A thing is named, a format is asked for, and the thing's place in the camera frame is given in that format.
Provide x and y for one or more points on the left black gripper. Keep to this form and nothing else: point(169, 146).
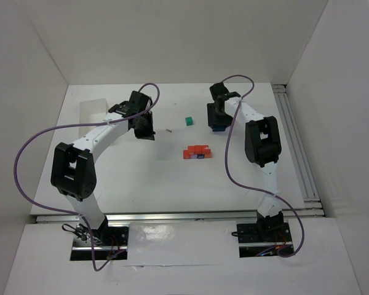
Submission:
point(144, 126)

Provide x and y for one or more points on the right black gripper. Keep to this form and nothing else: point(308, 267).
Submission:
point(218, 118)

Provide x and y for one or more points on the red wood block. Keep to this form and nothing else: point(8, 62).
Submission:
point(186, 154)
point(206, 150)

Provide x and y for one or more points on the white plastic bin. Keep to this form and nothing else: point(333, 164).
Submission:
point(92, 111)

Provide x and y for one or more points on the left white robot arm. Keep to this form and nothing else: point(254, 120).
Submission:
point(73, 168)

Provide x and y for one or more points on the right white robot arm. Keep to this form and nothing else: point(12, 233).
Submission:
point(262, 148)

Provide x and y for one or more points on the teal wood block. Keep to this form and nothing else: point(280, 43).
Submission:
point(189, 121)

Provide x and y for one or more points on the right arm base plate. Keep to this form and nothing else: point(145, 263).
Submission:
point(251, 243)

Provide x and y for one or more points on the aluminium rail right side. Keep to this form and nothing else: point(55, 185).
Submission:
point(312, 202)

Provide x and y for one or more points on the aluminium rail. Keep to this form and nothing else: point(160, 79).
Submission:
point(312, 202)
point(157, 217)

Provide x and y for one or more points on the aluminium rail front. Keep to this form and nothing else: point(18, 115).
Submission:
point(157, 217)

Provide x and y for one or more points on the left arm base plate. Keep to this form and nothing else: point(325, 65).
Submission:
point(113, 247)

